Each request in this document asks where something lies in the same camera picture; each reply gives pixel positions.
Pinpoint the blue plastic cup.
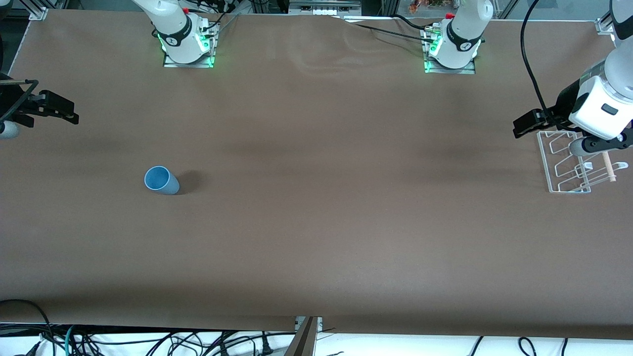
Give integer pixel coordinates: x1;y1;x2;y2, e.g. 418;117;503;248
144;166;181;195

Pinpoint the orange background object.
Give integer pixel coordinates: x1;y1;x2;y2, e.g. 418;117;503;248
407;0;458;14

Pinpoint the brown table cover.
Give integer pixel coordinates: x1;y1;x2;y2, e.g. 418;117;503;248
0;9;633;341

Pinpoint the aluminium profile beam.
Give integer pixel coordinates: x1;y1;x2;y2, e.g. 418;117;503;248
284;316;323;356

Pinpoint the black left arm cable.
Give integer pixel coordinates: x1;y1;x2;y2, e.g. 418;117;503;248
520;0;550;115

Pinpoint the white wire cup rack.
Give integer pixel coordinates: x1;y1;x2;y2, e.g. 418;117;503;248
538;130;629;194

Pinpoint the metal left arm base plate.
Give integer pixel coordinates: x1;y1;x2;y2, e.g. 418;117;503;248
423;27;477;75

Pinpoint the black base cable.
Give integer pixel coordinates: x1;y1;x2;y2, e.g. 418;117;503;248
392;14;437;31
352;23;437;42

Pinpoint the black looped floor cable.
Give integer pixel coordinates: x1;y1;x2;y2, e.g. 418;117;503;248
0;299;56;356

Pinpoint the grey metal frame box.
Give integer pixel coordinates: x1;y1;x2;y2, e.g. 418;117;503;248
289;0;362;16

